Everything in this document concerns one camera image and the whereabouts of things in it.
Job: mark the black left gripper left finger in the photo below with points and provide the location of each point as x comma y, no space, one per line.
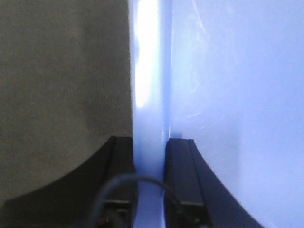
67,200

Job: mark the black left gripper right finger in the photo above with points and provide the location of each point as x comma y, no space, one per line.
205,201

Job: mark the blue plastic tray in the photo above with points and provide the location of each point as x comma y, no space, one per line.
228,74

